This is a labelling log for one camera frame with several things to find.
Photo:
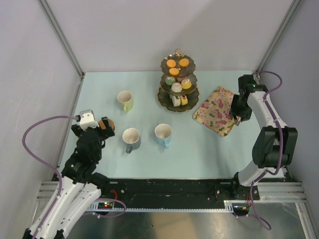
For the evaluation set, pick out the floral rectangular tray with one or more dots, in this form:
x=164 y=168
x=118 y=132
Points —
x=214 y=112

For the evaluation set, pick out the yellow round pastry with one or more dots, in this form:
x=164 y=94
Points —
x=186 y=83

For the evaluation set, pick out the grey mug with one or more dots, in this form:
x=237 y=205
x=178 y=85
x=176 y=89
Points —
x=132 y=139

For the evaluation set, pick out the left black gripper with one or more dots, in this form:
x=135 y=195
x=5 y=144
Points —
x=109 y=130

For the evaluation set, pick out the circuit board with leds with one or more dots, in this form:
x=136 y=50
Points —
x=105 y=205

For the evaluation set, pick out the three-tier dark cake stand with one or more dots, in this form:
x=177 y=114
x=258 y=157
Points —
x=164 y=90

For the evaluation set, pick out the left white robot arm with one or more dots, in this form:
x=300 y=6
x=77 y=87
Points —
x=79 y=185

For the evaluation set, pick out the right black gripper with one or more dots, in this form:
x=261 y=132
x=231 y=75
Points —
x=245 y=115

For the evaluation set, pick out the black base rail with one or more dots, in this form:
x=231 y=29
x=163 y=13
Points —
x=174 y=194

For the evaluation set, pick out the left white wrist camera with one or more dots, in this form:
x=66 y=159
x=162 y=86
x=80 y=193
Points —
x=87 y=120

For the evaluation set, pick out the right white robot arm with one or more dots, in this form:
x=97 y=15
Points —
x=276 y=142

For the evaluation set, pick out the wooden coaster stack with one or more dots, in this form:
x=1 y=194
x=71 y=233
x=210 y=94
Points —
x=107 y=124

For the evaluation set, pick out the orange macaron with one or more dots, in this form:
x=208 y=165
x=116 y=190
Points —
x=184 y=62
x=171 y=63
x=173 y=71

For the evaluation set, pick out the white cupcake pastry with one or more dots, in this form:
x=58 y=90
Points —
x=176 y=87

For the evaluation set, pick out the white cup pastry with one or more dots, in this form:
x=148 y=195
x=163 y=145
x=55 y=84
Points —
x=176 y=101

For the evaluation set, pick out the aluminium frame post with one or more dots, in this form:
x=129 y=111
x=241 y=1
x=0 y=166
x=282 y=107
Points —
x=61 y=36
x=283 y=27

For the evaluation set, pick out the blue mug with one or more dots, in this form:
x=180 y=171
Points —
x=163 y=133

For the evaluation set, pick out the right aluminium frame post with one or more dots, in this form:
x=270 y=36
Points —
x=283 y=27

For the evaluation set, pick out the left aluminium frame post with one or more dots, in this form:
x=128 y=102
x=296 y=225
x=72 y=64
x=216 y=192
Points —
x=61 y=36

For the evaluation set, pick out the green mug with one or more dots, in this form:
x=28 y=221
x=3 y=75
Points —
x=126 y=99

